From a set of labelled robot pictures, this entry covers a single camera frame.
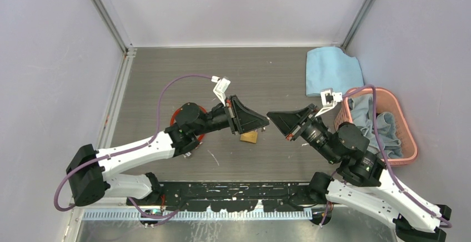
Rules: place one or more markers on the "light blue cloth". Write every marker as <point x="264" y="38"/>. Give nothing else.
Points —
<point x="330" y="67"/>

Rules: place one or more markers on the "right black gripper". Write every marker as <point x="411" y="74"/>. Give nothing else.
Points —
<point x="287" y="122"/>

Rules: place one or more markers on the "white slotted cable duct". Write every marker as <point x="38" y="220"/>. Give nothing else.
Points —
<point x="257" y="214"/>

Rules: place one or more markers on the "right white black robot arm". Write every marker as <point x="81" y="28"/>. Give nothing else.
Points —
<point x="366" y="185"/>

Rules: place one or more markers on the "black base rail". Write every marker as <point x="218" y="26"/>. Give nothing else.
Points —
<point x="240" y="196"/>

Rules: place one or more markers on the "brass padlock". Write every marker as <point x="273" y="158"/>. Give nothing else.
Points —
<point x="252" y="136"/>

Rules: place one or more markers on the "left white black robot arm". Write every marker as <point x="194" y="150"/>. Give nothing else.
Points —
<point x="97" y="173"/>

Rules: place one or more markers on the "pink plastic basket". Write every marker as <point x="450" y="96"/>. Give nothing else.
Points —
<point x="386" y="102"/>

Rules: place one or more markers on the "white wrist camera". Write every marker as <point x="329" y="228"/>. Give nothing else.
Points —
<point x="329" y="99"/>
<point x="221" y="85"/>

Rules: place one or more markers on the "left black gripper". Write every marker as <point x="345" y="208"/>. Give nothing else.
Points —
<point x="241" y="119"/>

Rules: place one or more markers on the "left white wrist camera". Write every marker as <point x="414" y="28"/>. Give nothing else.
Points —
<point x="221" y="85"/>

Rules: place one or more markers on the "grey-blue cloth in basket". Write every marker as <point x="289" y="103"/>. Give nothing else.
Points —
<point x="361" y="110"/>

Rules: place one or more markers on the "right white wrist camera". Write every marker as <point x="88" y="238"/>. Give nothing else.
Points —
<point x="329" y="99"/>

